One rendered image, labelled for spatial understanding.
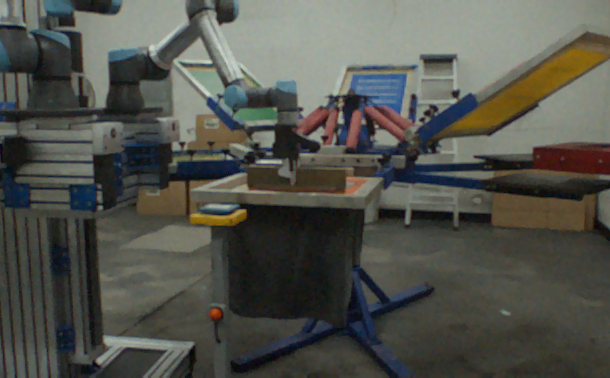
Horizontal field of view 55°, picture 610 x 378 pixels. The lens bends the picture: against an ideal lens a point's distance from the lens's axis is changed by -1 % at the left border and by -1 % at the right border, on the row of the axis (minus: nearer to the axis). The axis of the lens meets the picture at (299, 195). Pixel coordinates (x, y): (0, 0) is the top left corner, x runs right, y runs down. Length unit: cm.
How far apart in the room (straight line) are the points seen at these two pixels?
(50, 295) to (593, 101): 556
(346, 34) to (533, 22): 191
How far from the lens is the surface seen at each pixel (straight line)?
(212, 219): 173
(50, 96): 193
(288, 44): 680
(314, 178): 206
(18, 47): 189
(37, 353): 239
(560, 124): 661
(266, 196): 191
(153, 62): 245
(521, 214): 651
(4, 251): 234
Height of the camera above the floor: 128
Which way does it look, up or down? 9 degrees down
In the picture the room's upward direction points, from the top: straight up
